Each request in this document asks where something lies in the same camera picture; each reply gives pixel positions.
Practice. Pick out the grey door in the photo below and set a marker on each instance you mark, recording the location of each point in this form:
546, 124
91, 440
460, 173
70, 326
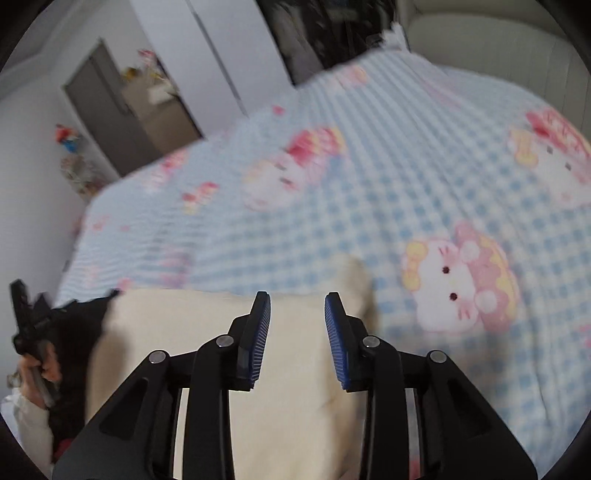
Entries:
106, 115

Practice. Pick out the person's left hand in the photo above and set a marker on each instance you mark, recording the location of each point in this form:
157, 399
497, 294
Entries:
50, 369

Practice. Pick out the beige cabinet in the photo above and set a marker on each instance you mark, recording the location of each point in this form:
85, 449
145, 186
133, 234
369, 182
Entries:
166, 124

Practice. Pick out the white wardrobe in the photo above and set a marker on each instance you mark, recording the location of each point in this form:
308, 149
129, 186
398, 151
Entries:
221, 46

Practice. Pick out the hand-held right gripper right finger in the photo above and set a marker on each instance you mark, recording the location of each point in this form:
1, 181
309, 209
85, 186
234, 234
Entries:
334, 341

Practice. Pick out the red and blue toy figure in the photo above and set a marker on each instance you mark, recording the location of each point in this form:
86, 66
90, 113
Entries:
68, 138

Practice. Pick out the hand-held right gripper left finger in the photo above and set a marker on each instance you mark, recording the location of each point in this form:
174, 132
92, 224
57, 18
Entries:
258, 332

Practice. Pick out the small white shelf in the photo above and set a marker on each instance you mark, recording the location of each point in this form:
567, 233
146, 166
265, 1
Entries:
83, 177

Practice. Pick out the beige headboard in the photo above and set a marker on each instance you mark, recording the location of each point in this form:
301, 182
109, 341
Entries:
485, 46

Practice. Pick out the cream garment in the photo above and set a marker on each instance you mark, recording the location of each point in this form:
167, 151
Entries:
295, 415

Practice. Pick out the blue checkered printed blanket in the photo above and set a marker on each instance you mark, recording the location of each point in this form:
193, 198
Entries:
369, 184

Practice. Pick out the dark open closet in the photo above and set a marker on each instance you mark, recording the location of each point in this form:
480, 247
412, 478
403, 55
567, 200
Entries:
323, 32

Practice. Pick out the black garment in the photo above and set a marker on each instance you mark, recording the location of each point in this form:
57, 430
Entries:
74, 415

